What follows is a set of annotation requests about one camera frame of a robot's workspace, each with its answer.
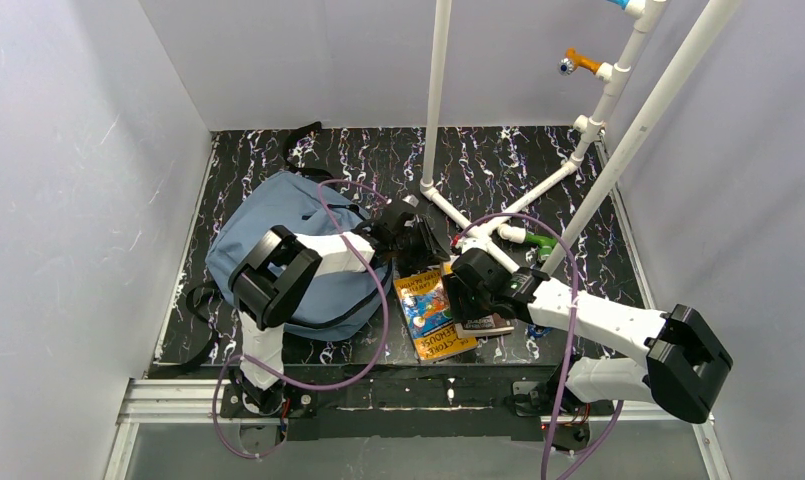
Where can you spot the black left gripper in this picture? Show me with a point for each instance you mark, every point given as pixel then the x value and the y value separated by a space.
pixel 420 240

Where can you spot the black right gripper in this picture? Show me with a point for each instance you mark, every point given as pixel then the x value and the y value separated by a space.
pixel 464 299

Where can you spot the beige paperback book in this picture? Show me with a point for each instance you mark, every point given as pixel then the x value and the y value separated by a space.
pixel 469 321

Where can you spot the light blue student backpack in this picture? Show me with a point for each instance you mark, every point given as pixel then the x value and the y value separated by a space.
pixel 259 179

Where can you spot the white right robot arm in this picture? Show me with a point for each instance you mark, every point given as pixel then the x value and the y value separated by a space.
pixel 673 359

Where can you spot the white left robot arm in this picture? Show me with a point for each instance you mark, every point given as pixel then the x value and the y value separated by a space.
pixel 323 277

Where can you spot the colourful blue storey book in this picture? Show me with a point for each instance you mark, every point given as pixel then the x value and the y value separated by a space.
pixel 428 317

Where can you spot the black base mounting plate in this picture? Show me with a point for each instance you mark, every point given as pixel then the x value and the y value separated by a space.
pixel 405 401

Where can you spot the orange blue pipe valve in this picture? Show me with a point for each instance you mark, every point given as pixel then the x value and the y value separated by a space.
pixel 573 60

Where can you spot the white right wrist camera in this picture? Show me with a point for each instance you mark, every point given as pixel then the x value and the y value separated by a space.
pixel 463 243

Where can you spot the white pvc pipe frame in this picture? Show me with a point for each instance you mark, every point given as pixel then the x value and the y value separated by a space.
pixel 646 15

